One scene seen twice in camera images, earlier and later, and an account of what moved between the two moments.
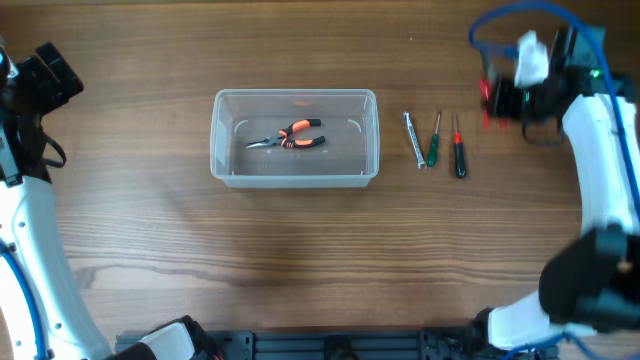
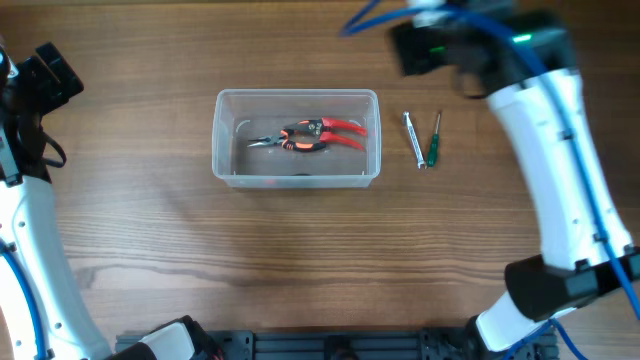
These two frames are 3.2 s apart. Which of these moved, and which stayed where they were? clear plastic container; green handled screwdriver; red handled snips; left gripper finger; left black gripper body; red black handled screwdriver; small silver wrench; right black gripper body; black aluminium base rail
Moved: red black handled screwdriver; red handled snips; right black gripper body
Stayed: green handled screwdriver; clear plastic container; black aluminium base rail; left gripper finger; small silver wrench; left black gripper body
